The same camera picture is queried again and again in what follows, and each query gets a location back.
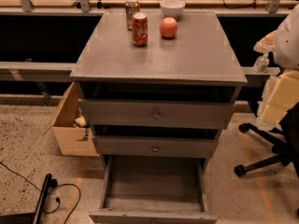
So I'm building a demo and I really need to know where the drawer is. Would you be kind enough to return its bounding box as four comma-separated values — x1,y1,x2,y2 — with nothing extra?
79,99,234,129
90,156,217,224
93,136,218,158

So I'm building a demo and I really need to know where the hand sanitizer bottle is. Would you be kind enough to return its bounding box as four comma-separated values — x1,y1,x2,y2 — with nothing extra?
253,53,270,73

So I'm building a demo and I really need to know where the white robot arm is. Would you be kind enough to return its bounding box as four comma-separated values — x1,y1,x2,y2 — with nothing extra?
253,5,299,125

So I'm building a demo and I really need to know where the black bar on floor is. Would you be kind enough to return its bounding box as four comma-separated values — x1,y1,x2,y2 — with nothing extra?
0,174,52,224

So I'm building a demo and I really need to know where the black office chair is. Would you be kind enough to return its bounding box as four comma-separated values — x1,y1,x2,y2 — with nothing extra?
234,103,299,177

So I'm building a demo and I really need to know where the red apple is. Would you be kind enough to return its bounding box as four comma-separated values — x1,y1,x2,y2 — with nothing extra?
159,17,178,38

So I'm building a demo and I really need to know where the gold soda can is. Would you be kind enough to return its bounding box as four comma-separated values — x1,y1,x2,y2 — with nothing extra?
125,0,140,31

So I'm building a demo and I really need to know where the middle drawer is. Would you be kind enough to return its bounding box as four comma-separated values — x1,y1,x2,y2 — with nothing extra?
93,136,218,158

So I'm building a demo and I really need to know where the top drawer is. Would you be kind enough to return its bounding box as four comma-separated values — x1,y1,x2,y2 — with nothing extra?
79,99,234,129

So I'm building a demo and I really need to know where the cardboard box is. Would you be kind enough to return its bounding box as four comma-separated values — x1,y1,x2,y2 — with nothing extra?
44,83,98,157

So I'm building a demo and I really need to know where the black floor cable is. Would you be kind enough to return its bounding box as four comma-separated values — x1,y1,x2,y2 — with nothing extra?
0,161,82,224

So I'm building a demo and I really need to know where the white bowl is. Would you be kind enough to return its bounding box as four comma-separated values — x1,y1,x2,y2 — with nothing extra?
160,0,185,18

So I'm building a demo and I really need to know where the red coke can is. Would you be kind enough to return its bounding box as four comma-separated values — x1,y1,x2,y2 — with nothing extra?
132,12,148,46

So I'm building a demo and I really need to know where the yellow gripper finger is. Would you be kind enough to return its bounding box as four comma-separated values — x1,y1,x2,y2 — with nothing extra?
253,31,277,53
260,69,299,125

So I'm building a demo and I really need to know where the grey drawer cabinet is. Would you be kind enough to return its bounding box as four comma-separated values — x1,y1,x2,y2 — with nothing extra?
69,9,249,172

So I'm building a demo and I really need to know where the bottom drawer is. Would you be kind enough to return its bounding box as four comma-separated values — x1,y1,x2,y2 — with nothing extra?
90,156,217,224

